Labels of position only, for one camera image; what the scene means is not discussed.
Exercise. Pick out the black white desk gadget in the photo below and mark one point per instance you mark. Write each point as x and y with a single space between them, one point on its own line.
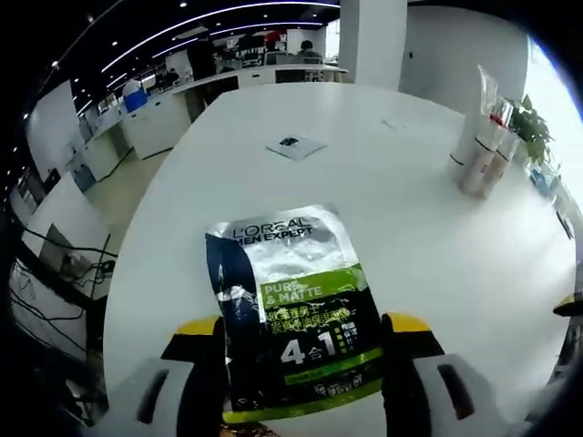
567 225

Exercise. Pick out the white office desk row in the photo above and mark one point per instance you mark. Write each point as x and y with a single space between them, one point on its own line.
150 125

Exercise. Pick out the green silver skincare sachet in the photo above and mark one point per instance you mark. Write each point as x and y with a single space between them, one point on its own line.
296 296

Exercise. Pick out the clear-capped white tubes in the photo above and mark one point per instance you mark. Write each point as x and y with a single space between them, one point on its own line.
476 175

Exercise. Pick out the blue storage box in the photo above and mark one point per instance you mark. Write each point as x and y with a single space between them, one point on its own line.
135 98

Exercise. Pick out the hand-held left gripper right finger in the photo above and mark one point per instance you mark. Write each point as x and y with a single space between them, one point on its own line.
410 355

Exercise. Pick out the green potted plant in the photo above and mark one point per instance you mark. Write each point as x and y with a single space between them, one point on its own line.
533 132

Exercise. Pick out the tall white skincare tube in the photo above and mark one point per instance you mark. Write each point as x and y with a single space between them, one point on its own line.
471 123

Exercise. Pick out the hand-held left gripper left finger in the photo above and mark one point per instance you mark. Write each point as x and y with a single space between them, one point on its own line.
191 364

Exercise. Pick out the blue white packet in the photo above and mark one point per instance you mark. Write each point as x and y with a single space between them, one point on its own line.
544 179

